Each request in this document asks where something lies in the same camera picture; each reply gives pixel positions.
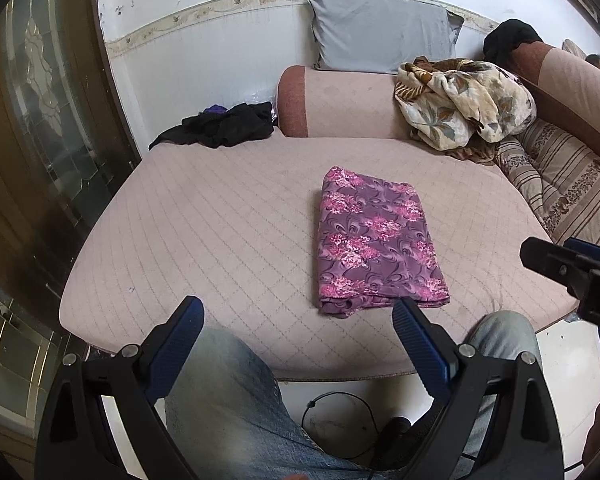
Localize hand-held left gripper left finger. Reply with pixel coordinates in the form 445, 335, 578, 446
35, 296, 205, 480

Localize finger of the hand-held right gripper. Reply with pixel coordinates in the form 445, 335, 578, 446
562, 238, 600, 271
520, 237, 600, 333

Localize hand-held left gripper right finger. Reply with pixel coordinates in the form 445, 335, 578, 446
392, 299, 565, 480

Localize purple floral dress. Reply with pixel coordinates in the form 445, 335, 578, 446
314, 166, 451, 317

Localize black clothes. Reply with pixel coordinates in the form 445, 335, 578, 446
148, 101, 275, 150

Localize striped floral cushion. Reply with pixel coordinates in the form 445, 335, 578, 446
495, 120, 600, 252

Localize person's right leg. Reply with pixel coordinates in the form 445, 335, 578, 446
460, 310, 543, 458

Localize person's leg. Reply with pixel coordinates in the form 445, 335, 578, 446
162, 325, 376, 480
460, 310, 543, 458

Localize person's left leg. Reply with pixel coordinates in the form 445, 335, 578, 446
162, 325, 376, 480

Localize black floor object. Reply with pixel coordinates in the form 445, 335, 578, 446
375, 416, 412, 468

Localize pink quilted sofa seat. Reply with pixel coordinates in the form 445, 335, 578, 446
60, 127, 581, 379

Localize pink sofa backrest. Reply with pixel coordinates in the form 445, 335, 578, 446
505, 42, 600, 161

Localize floral blanket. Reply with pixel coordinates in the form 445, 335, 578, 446
394, 57, 537, 163

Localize black garment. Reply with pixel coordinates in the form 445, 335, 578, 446
482, 18, 545, 63

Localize pink bolster cushion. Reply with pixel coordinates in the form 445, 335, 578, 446
277, 65, 421, 141

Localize wooden door with glass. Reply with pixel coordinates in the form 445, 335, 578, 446
0, 0, 142, 461

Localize grey pillow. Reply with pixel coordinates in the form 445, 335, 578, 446
305, 0, 465, 72

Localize black cable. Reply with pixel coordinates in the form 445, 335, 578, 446
301, 391, 381, 461

